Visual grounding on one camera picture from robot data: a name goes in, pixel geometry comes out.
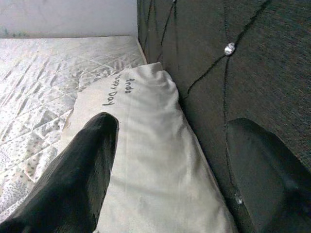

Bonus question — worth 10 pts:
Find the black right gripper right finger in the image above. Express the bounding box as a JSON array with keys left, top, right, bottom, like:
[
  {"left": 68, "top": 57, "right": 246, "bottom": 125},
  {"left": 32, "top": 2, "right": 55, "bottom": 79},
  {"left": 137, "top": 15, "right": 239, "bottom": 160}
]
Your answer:
[{"left": 227, "top": 117, "right": 311, "bottom": 233}]

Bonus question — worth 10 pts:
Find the white pillow with lettering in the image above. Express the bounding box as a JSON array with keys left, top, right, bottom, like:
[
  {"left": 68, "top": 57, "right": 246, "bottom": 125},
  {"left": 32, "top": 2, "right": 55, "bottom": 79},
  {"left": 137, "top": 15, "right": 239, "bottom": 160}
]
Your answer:
[{"left": 65, "top": 62, "right": 238, "bottom": 233}]

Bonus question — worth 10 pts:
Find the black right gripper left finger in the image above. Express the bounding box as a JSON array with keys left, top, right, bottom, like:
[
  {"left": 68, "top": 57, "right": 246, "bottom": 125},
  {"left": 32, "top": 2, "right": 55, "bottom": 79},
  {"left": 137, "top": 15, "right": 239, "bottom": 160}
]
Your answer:
[{"left": 0, "top": 112, "right": 120, "bottom": 233}]

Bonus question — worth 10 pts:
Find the dark tufted headboard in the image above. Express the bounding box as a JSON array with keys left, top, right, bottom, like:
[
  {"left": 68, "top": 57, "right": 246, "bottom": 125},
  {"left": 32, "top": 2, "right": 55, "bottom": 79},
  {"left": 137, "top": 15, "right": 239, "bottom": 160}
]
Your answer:
[{"left": 136, "top": 0, "right": 311, "bottom": 233}]

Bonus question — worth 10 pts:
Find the grey quilted mattress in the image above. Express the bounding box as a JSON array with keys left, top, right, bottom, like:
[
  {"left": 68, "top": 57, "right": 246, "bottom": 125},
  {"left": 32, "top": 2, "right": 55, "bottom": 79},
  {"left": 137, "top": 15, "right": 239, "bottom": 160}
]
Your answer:
[{"left": 0, "top": 35, "right": 148, "bottom": 219}]

